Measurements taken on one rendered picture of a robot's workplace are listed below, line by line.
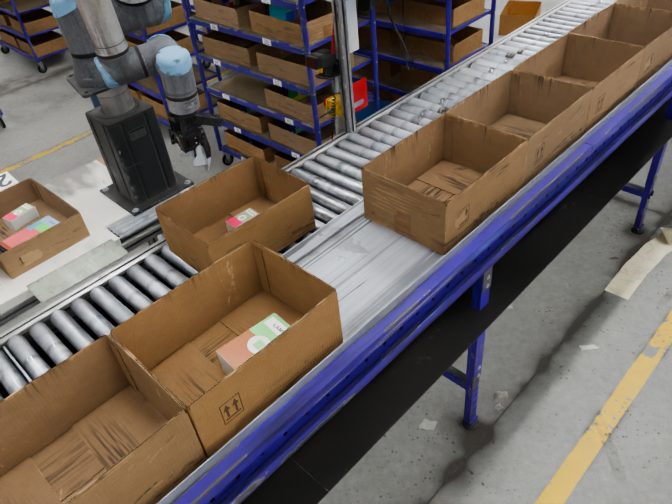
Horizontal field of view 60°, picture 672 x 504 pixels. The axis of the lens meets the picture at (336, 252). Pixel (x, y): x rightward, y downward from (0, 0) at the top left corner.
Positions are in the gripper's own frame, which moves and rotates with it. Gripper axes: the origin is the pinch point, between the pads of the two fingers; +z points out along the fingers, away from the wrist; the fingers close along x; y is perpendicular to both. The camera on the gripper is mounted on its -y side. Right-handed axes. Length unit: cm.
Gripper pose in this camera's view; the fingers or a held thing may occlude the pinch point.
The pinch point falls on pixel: (203, 162)
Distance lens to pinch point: 190.5
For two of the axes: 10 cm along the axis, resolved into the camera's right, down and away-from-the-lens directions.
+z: 0.2, 7.2, 6.9
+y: -6.9, 5.1, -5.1
